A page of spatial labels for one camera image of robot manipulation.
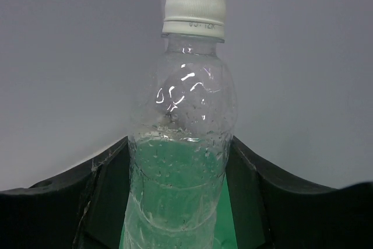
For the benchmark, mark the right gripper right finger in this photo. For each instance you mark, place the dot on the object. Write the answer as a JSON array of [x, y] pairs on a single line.
[[273, 208]]

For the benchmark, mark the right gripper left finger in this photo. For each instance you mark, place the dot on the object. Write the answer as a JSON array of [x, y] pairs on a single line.
[[83, 207]]

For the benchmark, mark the clear bottle white cap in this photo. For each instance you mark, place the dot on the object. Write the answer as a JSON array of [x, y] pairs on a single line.
[[180, 134]]

